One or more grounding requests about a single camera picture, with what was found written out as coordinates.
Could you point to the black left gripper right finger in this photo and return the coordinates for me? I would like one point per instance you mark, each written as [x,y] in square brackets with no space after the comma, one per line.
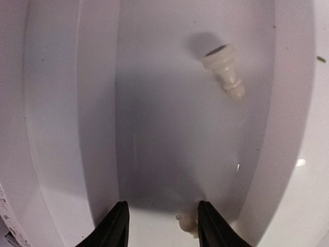
[214,230]

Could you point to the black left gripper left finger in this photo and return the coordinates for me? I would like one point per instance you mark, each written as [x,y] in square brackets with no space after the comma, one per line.
[113,230]

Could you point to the white plastic tray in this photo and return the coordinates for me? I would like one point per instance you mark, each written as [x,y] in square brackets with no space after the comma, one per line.
[108,101]

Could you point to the white piece under gripper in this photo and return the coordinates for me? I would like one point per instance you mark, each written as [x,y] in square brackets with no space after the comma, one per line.
[188,222]

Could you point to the white pawn in tray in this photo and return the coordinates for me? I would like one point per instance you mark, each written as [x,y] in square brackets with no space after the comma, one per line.
[221,61]

